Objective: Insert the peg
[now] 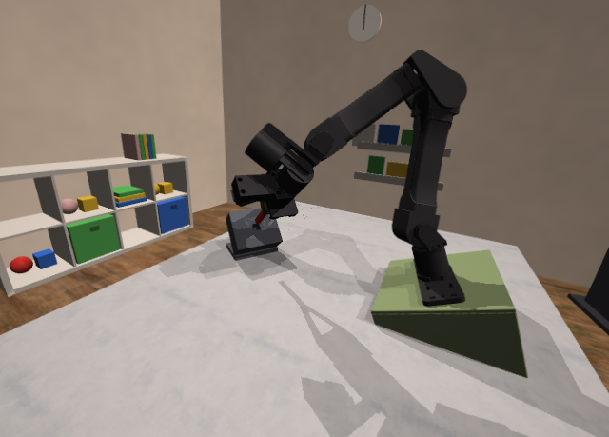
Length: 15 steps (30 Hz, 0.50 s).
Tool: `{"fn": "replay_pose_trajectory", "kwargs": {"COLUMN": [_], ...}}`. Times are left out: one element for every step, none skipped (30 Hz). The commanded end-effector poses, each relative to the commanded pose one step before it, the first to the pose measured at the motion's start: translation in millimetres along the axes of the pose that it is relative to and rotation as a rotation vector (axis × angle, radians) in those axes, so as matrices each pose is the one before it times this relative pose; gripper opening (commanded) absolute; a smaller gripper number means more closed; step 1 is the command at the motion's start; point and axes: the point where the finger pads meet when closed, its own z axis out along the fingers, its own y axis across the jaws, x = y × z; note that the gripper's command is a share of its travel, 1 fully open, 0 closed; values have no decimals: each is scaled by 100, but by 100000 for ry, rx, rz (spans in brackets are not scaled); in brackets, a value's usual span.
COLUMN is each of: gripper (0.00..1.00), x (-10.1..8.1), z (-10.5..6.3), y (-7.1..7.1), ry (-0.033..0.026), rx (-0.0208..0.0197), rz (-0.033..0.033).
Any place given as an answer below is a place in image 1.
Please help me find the dark red peg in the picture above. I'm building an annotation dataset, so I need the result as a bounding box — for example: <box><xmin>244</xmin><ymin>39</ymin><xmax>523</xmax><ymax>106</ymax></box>
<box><xmin>255</xmin><ymin>211</ymin><xmax>266</xmax><ymax>224</ymax></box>

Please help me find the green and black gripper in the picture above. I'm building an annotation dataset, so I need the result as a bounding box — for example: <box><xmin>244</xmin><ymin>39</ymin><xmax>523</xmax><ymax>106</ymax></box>
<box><xmin>260</xmin><ymin>176</ymin><xmax>299</xmax><ymax>219</ymax></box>

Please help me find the grey sloped panel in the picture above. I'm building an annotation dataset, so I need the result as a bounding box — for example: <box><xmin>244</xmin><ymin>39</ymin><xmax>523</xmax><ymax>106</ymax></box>
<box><xmin>226</xmin><ymin>209</ymin><xmax>283</xmax><ymax>261</ymax></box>

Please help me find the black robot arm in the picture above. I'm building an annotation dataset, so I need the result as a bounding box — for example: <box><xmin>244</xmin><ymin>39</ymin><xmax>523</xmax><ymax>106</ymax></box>
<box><xmin>231</xmin><ymin>50</ymin><xmax>467</xmax><ymax>307</ymax></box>

